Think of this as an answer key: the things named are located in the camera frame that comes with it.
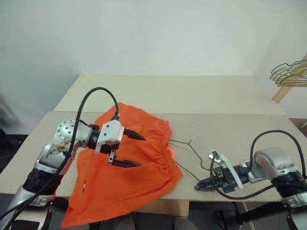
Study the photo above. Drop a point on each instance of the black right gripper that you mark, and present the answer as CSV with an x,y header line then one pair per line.
x,y
229,183

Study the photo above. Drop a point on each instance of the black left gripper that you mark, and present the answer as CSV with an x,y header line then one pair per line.
x,y
106,148

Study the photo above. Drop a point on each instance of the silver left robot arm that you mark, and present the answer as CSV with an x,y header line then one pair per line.
x,y
64,129

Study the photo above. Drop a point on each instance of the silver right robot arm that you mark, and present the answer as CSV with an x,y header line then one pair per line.
x,y
271,160

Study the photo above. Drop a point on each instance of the light wooden stick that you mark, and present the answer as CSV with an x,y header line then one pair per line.
x,y
248,215

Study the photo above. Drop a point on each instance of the dark rounded shape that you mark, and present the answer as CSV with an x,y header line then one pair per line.
x,y
126,225

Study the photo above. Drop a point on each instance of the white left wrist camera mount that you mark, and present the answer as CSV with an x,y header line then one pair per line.
x,y
111,130

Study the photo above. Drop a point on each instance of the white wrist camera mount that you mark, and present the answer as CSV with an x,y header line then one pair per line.
x,y
236,179
111,130

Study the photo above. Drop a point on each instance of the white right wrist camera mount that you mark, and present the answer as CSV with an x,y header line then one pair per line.
x,y
236,179

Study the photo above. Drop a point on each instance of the black metal table frame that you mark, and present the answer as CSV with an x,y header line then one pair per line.
x,y
251,216

